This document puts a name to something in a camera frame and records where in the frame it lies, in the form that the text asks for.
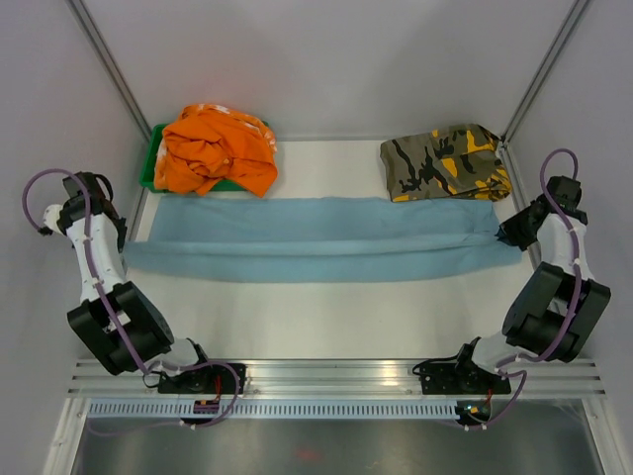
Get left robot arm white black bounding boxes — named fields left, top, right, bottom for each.
left=38, top=169, right=216, bottom=393

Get aluminium front rail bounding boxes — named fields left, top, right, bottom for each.
left=66, top=358, right=606, bottom=400

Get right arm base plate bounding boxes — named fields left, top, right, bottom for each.
left=411, top=360, right=511, bottom=396

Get aluminium frame post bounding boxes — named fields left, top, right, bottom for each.
left=65, top=0, right=151, bottom=143
left=501, top=0, right=593, bottom=143

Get slotted cable duct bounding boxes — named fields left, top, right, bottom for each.
left=88, top=398, right=458, bottom=421

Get camouflage folded trousers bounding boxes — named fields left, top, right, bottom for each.
left=380, top=124, right=512, bottom=202

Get right aluminium frame post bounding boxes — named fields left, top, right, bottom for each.
left=501, top=0, right=593, bottom=143

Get orange trousers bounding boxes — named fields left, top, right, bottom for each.
left=152, top=103, right=278, bottom=198

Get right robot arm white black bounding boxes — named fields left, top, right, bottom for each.
left=450, top=176, right=611, bottom=392

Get light blue trousers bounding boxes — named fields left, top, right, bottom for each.
left=124, top=195, right=521, bottom=283

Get green plastic bin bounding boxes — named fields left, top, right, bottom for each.
left=138, top=124, right=244, bottom=193

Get left aluminium frame post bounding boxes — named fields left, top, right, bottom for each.
left=65, top=0, right=151, bottom=143

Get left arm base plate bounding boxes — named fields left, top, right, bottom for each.
left=143, top=362, right=247, bottom=395

